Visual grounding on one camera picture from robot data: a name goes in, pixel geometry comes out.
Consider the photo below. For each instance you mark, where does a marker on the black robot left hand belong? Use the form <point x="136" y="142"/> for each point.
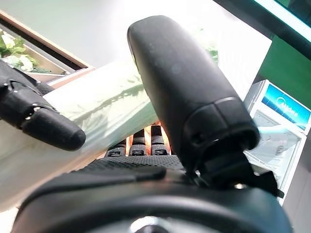
<point x="48" y="123"/>

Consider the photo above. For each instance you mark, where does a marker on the green white napa cabbage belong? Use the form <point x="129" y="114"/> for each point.
<point x="102" y="102"/>

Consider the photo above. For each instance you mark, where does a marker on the wooden leafy greens shelf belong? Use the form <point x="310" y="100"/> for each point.
<point x="70" y="77"/>

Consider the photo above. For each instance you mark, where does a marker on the white green leafy vegetable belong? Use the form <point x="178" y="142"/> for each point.
<point x="17" y="58"/>

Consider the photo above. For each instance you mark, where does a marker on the white freezer with blue label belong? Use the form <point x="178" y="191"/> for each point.
<point x="279" y="121"/>

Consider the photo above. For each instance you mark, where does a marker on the black overhead beam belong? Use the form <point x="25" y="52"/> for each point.
<point x="279" y="26"/>

